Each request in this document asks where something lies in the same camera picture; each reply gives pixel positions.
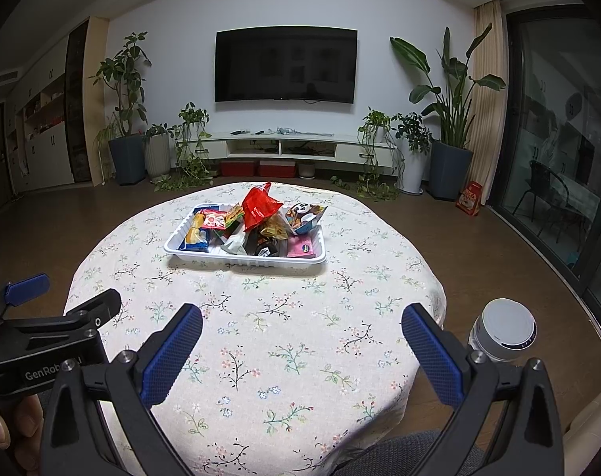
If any large leaf plant dark pot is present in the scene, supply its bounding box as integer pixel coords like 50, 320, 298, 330
390, 24, 506, 201

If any large red snack bag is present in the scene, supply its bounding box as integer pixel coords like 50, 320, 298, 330
241, 182, 283, 232

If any blue cake snack packet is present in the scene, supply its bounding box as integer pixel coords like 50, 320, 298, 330
179, 205, 219, 253

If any plant in white ribbed pot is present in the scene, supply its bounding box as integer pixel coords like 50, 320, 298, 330
143, 124, 171, 180

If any white wall cabinet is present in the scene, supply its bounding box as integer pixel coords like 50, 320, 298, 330
6, 38, 92, 194

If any blue panda snack bag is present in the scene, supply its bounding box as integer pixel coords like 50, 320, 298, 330
285, 202, 326, 235

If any orange candy bar packet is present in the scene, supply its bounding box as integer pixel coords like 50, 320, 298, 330
224, 203, 244, 229

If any black chair behind glass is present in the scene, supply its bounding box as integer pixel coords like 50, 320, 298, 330
512, 160, 586, 248

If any trailing green ivy plant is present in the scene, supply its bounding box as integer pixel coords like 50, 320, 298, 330
155, 102, 213, 191

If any red white fruit candy packet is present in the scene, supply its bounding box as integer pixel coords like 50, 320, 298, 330
200, 209, 227, 230

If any beige curtain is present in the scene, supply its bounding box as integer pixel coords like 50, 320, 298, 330
468, 0, 509, 205

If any tall plant in dark pot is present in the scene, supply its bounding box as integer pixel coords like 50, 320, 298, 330
92, 31, 152, 186

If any gold snack packet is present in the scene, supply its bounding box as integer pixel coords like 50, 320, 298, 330
258, 213, 293, 241

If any white snack bag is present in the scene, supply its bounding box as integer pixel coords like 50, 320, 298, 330
221, 226, 246, 256

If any pink snack packet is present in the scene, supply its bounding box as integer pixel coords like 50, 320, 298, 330
286, 234, 315, 259

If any floral white tablecloth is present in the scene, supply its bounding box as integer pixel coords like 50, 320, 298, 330
67, 183, 447, 475

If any person left hand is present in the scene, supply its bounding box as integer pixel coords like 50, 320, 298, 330
0, 394, 44, 475

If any white tv console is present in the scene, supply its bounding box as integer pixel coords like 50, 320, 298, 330
204, 130, 397, 170

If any white plastic tray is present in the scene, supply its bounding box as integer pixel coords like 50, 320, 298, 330
164, 204, 327, 270

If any white cylindrical bin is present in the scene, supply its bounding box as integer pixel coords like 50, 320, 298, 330
468, 297, 537, 363

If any red gift box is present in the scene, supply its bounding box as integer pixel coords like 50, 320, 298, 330
455, 180, 483, 217

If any bushy plant in white pot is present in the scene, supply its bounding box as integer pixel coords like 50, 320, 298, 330
329, 105, 433, 203

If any wall mounted black television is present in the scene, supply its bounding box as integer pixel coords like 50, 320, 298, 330
214, 26, 357, 104

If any black snack packet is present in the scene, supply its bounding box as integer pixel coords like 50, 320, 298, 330
246, 229, 284, 257

